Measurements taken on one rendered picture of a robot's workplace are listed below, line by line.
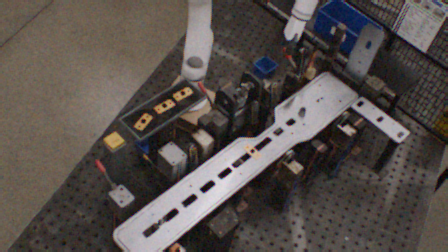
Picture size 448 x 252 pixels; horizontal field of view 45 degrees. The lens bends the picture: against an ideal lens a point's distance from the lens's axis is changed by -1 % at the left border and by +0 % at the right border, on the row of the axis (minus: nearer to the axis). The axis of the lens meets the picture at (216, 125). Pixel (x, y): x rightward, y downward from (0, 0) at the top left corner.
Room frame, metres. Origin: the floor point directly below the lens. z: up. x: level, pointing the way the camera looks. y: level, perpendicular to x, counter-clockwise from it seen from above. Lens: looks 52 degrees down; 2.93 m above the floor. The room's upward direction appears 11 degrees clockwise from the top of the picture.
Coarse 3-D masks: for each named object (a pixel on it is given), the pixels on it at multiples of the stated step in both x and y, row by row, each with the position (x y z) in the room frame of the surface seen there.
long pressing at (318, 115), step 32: (320, 96) 1.83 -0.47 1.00; (352, 96) 1.87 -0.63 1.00; (288, 128) 1.59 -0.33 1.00; (320, 128) 1.63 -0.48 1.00; (224, 160) 1.35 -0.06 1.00; (256, 160) 1.38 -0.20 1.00; (192, 192) 1.16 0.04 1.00; (224, 192) 1.19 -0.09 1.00; (128, 224) 0.97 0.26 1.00; (192, 224) 1.02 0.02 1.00
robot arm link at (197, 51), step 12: (192, 0) 1.75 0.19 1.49; (204, 0) 1.75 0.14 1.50; (192, 12) 1.81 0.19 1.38; (204, 12) 1.81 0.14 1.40; (192, 24) 1.81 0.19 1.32; (204, 24) 1.81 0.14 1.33; (192, 36) 1.79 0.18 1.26; (204, 36) 1.80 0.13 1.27; (192, 48) 1.76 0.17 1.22; (204, 48) 1.77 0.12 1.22; (192, 60) 1.74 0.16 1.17; (204, 60) 1.75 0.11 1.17
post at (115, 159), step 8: (104, 144) 1.22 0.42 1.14; (104, 152) 1.22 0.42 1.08; (112, 152) 1.19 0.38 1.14; (120, 152) 1.22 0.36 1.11; (112, 160) 1.19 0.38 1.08; (120, 160) 1.21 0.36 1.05; (112, 168) 1.20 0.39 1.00; (120, 168) 1.22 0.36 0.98; (112, 176) 1.20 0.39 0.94; (120, 176) 1.22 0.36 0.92; (120, 184) 1.22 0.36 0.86
